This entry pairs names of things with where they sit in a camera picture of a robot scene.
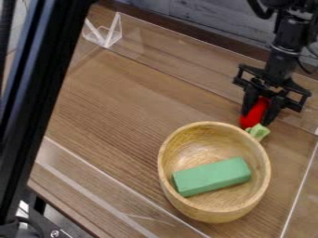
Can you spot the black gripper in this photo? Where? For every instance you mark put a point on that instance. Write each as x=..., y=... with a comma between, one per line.
x=283, y=92

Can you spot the red plush strawberry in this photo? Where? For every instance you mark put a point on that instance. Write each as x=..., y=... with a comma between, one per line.
x=250, y=121

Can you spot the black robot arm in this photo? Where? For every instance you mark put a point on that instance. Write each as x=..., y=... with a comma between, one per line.
x=295, y=32

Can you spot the wooden bowl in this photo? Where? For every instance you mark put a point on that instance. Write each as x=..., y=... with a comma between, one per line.
x=203, y=143

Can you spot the green rectangular block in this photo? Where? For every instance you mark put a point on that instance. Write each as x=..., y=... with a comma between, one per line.
x=206, y=178

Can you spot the clear acrylic tray wall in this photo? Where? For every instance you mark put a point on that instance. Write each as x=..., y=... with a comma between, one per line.
x=127, y=95

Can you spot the clear acrylic corner bracket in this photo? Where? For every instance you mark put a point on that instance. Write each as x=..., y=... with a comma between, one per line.
x=100, y=35

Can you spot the black metal frame post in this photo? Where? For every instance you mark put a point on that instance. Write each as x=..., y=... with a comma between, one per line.
x=41, y=61

